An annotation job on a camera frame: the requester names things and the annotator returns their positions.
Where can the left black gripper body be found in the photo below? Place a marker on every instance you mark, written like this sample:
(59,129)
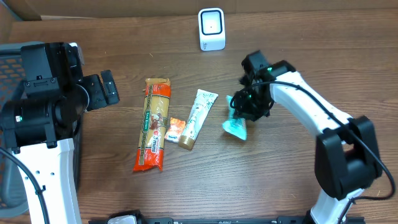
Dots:
(109,88)

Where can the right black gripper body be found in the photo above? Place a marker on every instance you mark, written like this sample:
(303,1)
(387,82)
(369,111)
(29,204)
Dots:
(256,105)

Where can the teal wet wipes pack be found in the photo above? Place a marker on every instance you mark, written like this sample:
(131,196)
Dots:
(234,126)

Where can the white cream tube gold cap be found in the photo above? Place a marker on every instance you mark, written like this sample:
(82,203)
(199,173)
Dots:
(201,106)

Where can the small orange snack packet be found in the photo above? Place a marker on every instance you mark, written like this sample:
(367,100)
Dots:
(175,130)

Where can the orange spaghetti pack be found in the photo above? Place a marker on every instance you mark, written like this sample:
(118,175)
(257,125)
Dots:
(155,118)

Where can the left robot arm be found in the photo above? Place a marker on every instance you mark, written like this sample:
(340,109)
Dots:
(40,124)

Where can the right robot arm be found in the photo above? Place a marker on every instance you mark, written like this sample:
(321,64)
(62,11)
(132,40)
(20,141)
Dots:
(346,151)

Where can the grey plastic basket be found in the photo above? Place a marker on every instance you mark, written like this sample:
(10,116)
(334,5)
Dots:
(13,196)

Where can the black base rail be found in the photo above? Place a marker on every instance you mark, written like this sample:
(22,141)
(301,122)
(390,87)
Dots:
(279,220)

